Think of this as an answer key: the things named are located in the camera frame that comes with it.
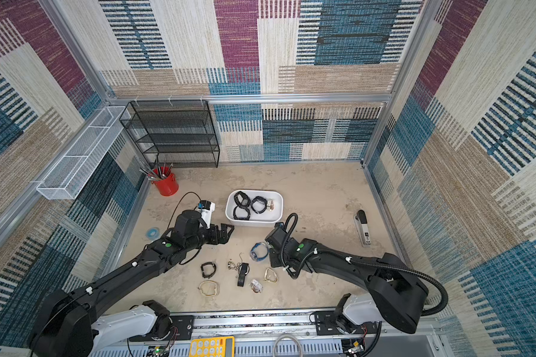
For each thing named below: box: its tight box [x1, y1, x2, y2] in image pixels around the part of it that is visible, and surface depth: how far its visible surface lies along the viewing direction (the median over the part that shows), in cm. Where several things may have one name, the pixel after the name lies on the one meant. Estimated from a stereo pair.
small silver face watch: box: [250, 278, 264, 294], surface depth 80 cm
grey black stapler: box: [353, 209, 372, 248], surface depth 94 cm
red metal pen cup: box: [151, 166, 180, 198], surface depth 108 cm
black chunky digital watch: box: [233, 190, 251, 209], surface depth 103 cm
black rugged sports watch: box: [250, 195, 268, 215], surface depth 104 cm
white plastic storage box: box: [224, 188, 284, 227], surface depth 102 cm
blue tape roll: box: [145, 226, 161, 241], surface depth 96 cm
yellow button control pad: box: [189, 335, 236, 357], surface depth 70 cm
